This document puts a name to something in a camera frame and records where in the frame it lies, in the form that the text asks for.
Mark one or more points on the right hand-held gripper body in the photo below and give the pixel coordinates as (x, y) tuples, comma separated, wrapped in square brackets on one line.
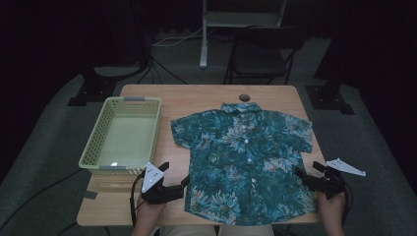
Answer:
[(327, 185)]

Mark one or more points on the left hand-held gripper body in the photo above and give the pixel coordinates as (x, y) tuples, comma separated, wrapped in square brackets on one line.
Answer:
[(151, 177)]

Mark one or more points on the teal floral shirt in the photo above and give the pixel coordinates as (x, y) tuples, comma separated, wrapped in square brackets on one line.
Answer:
[(242, 157)]

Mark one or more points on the person's right hand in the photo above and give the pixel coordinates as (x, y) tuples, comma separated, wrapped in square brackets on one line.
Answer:
[(331, 209)]

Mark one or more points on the person's left hand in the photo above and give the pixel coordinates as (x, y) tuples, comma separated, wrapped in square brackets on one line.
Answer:
[(147, 211)]

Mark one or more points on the pale green plastic basket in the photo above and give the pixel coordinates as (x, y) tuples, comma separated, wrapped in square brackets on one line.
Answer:
[(126, 137)]

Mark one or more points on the grey tape piece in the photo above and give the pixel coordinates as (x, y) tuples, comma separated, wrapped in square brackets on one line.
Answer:
[(89, 195)]

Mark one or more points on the black stand with flat base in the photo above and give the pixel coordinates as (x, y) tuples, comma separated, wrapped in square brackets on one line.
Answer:
[(329, 98)]

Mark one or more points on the black stand with round base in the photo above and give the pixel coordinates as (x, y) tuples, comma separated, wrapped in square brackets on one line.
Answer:
[(98, 88)]

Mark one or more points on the black folding chair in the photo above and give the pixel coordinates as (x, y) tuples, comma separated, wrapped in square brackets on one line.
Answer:
[(259, 59)]

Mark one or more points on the white metal stand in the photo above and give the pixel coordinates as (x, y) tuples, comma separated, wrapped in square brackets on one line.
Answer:
[(205, 39)]

